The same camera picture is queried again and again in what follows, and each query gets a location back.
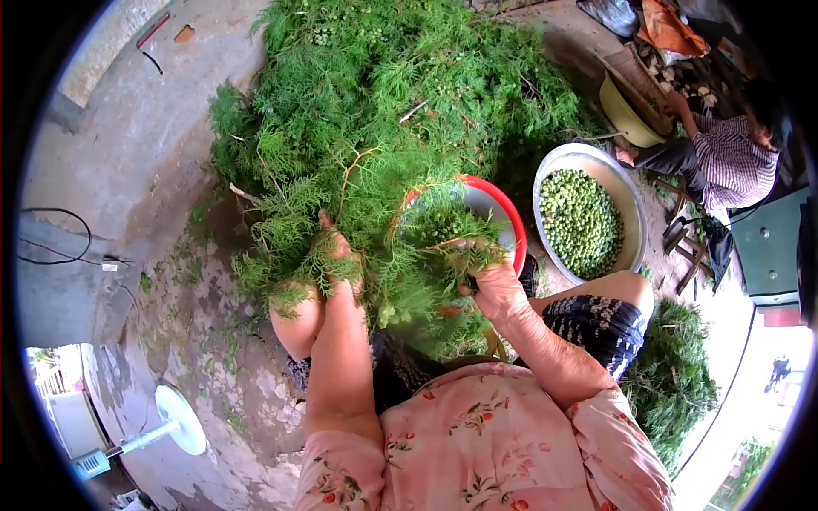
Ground small wooden stool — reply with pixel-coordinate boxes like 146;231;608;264
653;178;715;298

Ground green cypress branch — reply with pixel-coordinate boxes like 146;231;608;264
231;167;513;333

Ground green metal cabinet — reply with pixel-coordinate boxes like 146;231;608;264
730;185;814;307

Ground pile of green cypress branches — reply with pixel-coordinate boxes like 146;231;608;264
207;0;598;256

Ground white standing fan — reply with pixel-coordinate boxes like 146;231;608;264
70;383;208;481

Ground large metal basin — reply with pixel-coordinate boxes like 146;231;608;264
532;142;648;286

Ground person's right fingers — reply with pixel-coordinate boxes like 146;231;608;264
446;239;481;268

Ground person's body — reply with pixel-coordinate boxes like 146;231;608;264
294;361;675;511

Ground person's right hand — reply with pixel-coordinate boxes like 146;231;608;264
446;239;530;325

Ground heap of green berries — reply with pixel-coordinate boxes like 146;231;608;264
539;169;625;281

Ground orange cloth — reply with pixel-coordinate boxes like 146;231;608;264
637;0;711;57

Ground red stick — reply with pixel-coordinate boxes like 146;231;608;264
135;11;172;49

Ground person's left hand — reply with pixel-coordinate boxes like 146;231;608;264
316;210;366;296

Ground heap of stripped green twigs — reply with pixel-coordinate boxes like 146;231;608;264
619;299;722;477

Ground woven bamboo tray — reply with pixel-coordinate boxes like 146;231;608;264
596;43;676;136

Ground yellow-green plastic basin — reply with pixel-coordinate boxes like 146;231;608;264
599;72;667;149

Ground black cable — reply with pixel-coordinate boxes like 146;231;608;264
17;207;94;266

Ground red plastic basin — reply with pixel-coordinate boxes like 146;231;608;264
397;174;529;278

